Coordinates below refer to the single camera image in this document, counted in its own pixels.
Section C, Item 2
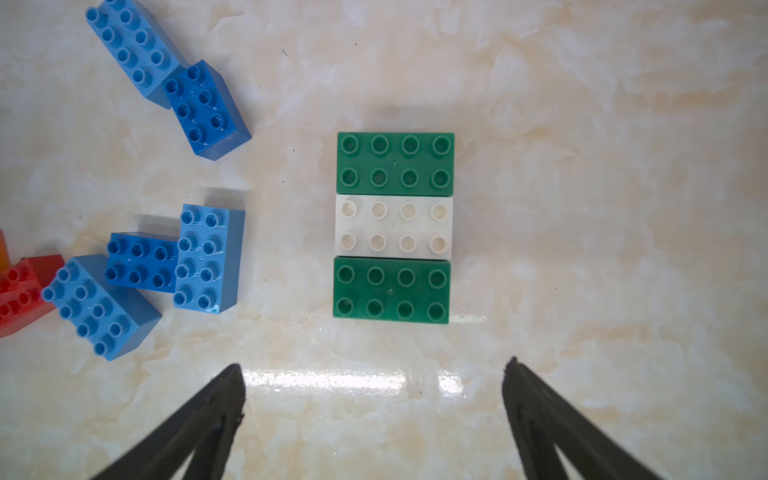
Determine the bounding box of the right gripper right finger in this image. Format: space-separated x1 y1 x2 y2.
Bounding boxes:
502 358 658 479

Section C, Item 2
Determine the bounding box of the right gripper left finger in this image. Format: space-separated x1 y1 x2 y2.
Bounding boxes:
96 364 246 479

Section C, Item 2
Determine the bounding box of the light blue lego brick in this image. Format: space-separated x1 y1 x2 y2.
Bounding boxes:
173 204 245 314

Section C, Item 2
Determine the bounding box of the green lego brick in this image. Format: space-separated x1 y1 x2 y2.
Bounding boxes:
333 256 451 324
336 132 455 197

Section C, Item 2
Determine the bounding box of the white lego brick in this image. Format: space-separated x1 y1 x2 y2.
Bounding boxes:
334 194 453 260

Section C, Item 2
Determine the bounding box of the red lego brick middle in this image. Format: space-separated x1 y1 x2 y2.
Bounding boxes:
0 255 65 338

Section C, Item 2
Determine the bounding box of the small orange lego brick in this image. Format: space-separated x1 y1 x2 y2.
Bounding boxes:
0 231 11 272

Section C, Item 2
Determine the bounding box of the small blue lego brick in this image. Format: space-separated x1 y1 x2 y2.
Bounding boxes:
163 60 251 161

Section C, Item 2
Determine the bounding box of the long blue lego brick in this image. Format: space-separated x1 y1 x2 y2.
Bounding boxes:
85 0 189 109

